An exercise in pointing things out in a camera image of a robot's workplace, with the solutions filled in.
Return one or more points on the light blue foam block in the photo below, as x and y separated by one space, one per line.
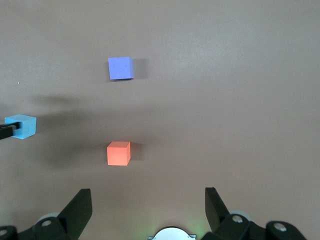
26 127

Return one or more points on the purple foam block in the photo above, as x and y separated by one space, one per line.
120 68

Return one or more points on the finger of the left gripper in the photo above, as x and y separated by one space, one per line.
6 130

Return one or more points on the orange foam block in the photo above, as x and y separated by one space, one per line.
118 153

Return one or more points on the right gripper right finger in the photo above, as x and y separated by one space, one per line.
220 220

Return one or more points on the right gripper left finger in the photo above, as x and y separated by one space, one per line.
72 217

